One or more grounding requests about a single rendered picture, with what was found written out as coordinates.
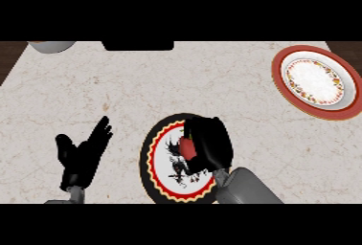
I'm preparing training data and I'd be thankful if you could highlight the red bell pepper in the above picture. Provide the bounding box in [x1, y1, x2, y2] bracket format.
[178, 135, 198, 161]

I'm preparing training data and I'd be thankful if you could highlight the black appliance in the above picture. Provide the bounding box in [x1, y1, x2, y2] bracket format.
[100, 41, 175, 52]

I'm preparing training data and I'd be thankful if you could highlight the grey bowl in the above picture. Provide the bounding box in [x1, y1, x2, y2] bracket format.
[26, 41, 78, 55]

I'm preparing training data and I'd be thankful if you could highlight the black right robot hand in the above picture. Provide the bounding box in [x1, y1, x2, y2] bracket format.
[181, 116, 235, 176]

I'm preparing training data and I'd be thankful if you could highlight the black rimmed rooster plate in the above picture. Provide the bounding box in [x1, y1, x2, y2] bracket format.
[139, 112, 220, 205]

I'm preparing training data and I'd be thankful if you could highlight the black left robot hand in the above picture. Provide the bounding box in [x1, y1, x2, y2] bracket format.
[53, 115, 115, 192]

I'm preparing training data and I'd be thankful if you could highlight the red rimmed white plate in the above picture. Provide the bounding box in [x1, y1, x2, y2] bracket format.
[270, 44, 362, 122]

